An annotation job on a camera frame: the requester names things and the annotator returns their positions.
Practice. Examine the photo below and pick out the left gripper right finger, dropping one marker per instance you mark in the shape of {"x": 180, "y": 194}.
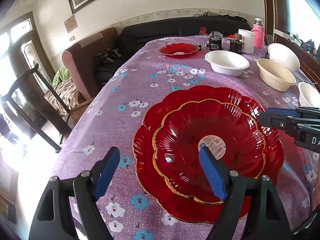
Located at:
{"x": 266, "y": 218}

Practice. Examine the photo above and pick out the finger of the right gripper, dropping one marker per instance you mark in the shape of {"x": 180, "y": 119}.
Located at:
{"x": 295, "y": 110}
{"x": 302, "y": 126}

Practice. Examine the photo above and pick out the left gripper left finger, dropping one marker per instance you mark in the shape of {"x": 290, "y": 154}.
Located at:
{"x": 53, "y": 217}

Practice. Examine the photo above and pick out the cream plastic bowl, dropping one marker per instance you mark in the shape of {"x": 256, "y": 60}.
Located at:
{"x": 275, "y": 75}

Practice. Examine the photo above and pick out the large red wedding plate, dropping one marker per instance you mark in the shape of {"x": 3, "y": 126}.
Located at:
{"x": 187, "y": 209}

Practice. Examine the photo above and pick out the red scalloped plate with sticker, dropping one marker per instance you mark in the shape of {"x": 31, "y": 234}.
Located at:
{"x": 231, "y": 135}

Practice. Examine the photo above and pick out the white plastic bowl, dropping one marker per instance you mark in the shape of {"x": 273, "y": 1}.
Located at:
{"x": 226, "y": 62}

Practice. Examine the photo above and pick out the person's right hand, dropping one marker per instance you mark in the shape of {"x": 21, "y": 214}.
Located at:
{"x": 316, "y": 194}

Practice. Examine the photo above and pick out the white plastic jar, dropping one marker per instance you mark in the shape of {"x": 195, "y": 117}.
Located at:
{"x": 247, "y": 40}

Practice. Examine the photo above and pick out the pink water bottle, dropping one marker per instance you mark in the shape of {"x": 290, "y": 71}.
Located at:
{"x": 259, "y": 33}

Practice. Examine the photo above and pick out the black small device box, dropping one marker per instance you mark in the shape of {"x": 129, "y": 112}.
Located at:
{"x": 214, "y": 41}

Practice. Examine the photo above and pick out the dark wooden chair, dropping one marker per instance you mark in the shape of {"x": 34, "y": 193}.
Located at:
{"x": 42, "y": 106}

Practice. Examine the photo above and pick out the green cloth on bed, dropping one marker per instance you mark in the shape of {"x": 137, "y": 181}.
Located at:
{"x": 62, "y": 74}

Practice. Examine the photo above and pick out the far red plate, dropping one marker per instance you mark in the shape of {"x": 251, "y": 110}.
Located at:
{"x": 179, "y": 49}

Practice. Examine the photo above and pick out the maroon armchair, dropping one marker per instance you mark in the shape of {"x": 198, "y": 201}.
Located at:
{"x": 80, "y": 60}

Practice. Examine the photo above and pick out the purple floral tablecloth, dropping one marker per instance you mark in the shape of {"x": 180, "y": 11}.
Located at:
{"x": 117, "y": 112}

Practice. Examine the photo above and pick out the black sofa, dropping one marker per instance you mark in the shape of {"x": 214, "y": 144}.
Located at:
{"x": 134, "y": 37}

